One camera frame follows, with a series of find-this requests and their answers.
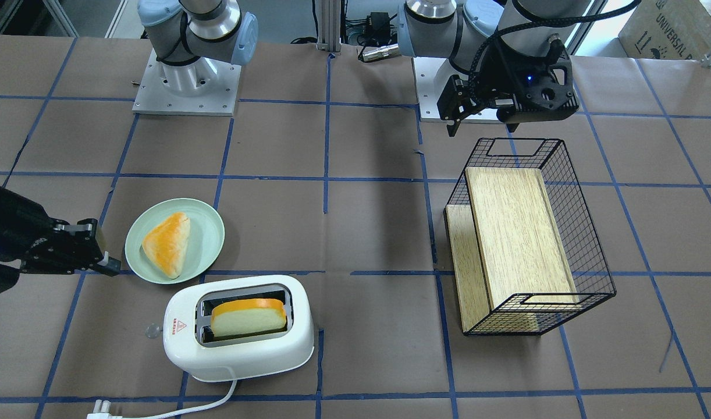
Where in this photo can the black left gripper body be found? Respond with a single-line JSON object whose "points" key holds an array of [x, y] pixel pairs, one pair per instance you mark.
{"points": [[502, 65]]}

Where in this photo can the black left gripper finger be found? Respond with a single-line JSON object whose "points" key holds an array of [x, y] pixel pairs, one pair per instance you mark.
{"points": [[442, 102], [460, 107]]}

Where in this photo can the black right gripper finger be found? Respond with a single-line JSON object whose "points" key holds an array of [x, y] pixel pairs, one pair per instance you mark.
{"points": [[109, 266]]}

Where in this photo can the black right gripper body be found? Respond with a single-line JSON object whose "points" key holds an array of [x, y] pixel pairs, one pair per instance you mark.
{"points": [[19, 230]]}

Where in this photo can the white two-slot toaster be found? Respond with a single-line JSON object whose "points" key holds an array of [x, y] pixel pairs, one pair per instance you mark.
{"points": [[191, 345]]}

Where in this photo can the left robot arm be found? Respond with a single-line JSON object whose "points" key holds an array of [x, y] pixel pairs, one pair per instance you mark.
{"points": [[462, 32]]}

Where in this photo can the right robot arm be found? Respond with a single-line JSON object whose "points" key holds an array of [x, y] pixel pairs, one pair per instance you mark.
{"points": [[31, 242]]}

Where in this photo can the sliced toast bread in toaster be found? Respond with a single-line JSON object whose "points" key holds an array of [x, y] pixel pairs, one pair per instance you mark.
{"points": [[248, 316]]}

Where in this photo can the triangular golden bread pastry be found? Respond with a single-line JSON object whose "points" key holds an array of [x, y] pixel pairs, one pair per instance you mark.
{"points": [[167, 243]]}

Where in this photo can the light green round plate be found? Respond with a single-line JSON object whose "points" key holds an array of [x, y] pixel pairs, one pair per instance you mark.
{"points": [[207, 234]]}

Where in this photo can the black power adapter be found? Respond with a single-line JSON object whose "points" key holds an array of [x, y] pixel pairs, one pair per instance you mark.
{"points": [[378, 24]]}

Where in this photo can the cardboard box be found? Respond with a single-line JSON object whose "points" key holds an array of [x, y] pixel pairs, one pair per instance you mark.
{"points": [[668, 30]]}

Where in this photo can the wooden board in basket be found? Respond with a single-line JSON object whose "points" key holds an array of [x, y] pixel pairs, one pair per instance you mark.
{"points": [[512, 274]]}

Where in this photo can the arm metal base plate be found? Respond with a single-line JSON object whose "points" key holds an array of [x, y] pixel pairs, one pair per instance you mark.
{"points": [[431, 77], [204, 88]]}

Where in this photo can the aluminium frame post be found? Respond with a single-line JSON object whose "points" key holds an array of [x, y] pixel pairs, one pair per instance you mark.
{"points": [[329, 18]]}

